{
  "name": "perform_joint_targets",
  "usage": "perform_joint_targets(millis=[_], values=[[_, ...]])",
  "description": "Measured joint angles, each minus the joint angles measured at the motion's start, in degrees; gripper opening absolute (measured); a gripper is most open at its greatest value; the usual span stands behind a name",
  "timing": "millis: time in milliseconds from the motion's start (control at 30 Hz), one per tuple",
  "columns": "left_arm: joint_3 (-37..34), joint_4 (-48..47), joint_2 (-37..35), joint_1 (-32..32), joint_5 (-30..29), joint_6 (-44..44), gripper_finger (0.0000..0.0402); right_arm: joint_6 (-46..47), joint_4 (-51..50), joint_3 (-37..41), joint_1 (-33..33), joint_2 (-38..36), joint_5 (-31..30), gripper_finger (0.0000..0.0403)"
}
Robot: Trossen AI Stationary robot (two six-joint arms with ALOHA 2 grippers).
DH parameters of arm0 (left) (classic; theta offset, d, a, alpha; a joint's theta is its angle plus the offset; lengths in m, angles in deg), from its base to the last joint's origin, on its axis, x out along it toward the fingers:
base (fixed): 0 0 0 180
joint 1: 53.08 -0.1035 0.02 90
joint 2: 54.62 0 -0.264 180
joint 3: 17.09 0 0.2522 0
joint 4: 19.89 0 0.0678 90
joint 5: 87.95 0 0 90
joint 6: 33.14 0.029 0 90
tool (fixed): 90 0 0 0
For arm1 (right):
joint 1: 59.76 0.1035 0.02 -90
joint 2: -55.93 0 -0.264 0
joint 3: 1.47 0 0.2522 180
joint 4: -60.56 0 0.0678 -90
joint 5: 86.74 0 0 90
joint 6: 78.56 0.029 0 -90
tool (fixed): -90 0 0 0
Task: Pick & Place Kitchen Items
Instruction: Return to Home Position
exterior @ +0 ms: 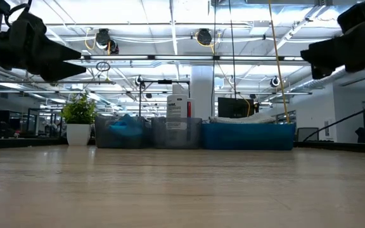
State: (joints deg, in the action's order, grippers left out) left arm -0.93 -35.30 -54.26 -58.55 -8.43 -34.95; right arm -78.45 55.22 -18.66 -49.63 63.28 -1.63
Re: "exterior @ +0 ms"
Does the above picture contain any blue plastic bin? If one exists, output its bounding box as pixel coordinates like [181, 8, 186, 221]
[200, 122, 296, 151]

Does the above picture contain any small potted green plant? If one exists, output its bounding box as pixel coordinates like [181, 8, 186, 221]
[60, 91, 98, 147]

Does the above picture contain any black aluminium frame rail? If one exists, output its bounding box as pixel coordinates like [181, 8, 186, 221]
[293, 100, 365, 155]
[0, 136, 69, 150]

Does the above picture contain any black monitor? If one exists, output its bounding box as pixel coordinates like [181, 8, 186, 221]
[217, 96, 260, 119]

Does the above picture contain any translucent grey plastic bin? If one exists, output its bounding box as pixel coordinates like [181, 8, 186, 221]
[150, 116, 203, 149]
[94, 114, 153, 149]

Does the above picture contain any grey waffle cloth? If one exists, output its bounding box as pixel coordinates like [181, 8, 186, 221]
[208, 111, 278, 125]

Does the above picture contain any long ceiling light strip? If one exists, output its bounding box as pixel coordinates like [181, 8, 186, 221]
[80, 53, 310, 63]

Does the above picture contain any hanging black wire loop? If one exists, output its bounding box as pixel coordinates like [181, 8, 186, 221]
[95, 60, 112, 73]

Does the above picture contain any small ceiling cable reel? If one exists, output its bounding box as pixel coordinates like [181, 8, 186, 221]
[269, 75, 281, 89]
[134, 75, 146, 89]

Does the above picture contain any yellow hanging cable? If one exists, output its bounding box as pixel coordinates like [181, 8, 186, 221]
[267, 0, 291, 125]

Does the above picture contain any white building column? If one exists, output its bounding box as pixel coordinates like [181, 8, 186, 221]
[189, 65, 215, 122]

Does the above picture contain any black gantry stand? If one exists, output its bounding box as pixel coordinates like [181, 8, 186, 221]
[138, 79, 191, 118]

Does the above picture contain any silver ventilation duct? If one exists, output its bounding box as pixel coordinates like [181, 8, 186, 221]
[299, 66, 348, 92]

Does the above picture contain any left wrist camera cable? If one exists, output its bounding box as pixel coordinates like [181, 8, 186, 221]
[3, 0, 33, 28]

